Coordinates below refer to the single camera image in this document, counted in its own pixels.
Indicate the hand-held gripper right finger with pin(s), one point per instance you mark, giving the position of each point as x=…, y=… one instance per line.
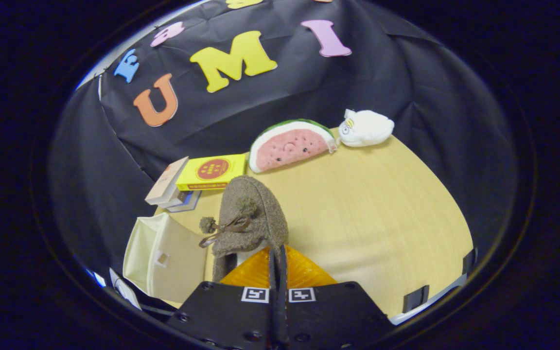
x=328, y=316

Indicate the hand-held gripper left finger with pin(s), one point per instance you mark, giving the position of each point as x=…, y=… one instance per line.
x=231, y=316

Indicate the cream storage box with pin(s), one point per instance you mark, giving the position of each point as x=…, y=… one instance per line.
x=178, y=272

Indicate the brown fuzzy shoe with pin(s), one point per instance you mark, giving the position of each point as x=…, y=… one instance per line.
x=260, y=214

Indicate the black table clamp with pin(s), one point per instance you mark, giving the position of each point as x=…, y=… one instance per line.
x=470, y=261
x=416, y=298

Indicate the white paper sheet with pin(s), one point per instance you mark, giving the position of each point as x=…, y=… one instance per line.
x=124, y=291

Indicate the blue book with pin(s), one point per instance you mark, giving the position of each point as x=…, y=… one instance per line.
x=191, y=200

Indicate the yellow book with red circle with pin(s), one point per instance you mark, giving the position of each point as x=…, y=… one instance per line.
x=212, y=171

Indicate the watermelon slice plush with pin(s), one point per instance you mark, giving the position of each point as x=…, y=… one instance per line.
x=289, y=146

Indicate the white plush toy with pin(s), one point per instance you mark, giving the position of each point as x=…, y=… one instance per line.
x=367, y=129

